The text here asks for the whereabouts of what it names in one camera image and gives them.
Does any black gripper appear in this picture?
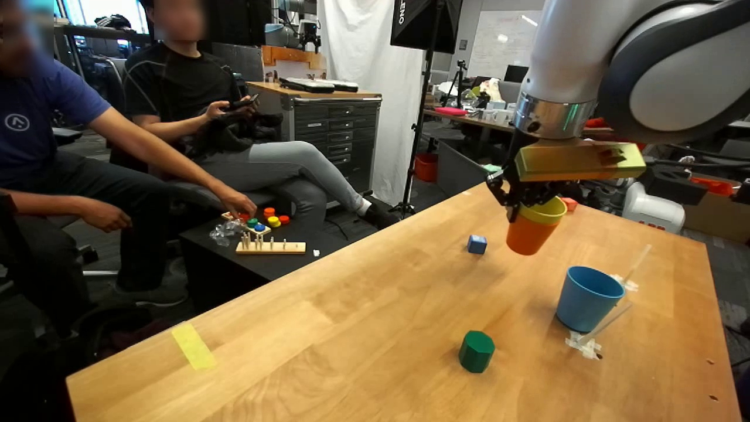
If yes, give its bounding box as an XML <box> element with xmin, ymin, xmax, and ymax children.
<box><xmin>484</xmin><ymin>153</ymin><xmax>549</xmax><ymax>223</ymax></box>

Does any orange plastic cup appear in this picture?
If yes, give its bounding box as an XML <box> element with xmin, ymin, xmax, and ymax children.
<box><xmin>505</xmin><ymin>212</ymin><xmax>560</xmax><ymax>255</ymax></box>

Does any yellow plastic cup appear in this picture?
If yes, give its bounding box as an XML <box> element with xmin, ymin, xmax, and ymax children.
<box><xmin>520</xmin><ymin>197</ymin><xmax>567</xmax><ymax>225</ymax></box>

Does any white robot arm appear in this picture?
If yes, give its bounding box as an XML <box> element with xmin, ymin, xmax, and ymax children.
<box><xmin>488</xmin><ymin>0</ymin><xmax>750</xmax><ymax>217</ymax></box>

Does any blue plastic cup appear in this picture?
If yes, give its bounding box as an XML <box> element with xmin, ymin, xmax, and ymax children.
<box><xmin>556</xmin><ymin>264</ymin><xmax>625</xmax><ymax>333</ymax></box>

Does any small blue cube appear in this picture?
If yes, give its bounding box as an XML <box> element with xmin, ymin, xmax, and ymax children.
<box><xmin>465</xmin><ymin>235</ymin><xmax>488</xmax><ymax>255</ymax></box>

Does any small orange block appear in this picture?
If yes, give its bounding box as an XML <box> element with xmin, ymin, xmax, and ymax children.
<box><xmin>561</xmin><ymin>197</ymin><xmax>579</xmax><ymax>212</ymax></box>

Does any green cylinder block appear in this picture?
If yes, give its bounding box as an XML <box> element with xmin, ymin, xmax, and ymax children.
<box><xmin>460</xmin><ymin>330</ymin><xmax>493</xmax><ymax>373</ymax></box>

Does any grey drawer cabinet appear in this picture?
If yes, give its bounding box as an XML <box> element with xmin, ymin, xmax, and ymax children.
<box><xmin>249</xmin><ymin>82</ymin><xmax>381</xmax><ymax>191</ymax></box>

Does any black studio light stand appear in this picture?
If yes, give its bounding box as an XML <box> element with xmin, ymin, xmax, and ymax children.
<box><xmin>389</xmin><ymin>0</ymin><xmax>464</xmax><ymax>217</ymax></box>

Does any white curtain backdrop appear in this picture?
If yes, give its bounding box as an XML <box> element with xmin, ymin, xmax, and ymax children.
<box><xmin>315</xmin><ymin>0</ymin><xmax>424</xmax><ymax>202</ymax></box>

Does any colourful toy blocks pile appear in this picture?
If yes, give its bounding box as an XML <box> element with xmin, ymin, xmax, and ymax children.
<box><xmin>209</xmin><ymin>211</ymin><xmax>276</xmax><ymax>245</ymax></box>

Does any wooden toy tray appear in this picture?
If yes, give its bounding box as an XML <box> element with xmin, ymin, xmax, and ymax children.
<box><xmin>233</xmin><ymin>238</ymin><xmax>307</xmax><ymax>255</ymax></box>

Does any person in black shirt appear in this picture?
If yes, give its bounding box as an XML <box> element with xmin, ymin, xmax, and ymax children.
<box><xmin>124</xmin><ymin>0</ymin><xmax>397</xmax><ymax>227</ymax></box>

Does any person in blue shirt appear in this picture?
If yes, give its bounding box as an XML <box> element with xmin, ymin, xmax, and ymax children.
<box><xmin>0</xmin><ymin>0</ymin><xmax>253</xmax><ymax>318</ymax></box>

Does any yellow wrist camera box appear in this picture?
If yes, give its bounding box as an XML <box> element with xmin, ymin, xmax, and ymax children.
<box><xmin>513</xmin><ymin>140</ymin><xmax>646</xmax><ymax>182</ymax></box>

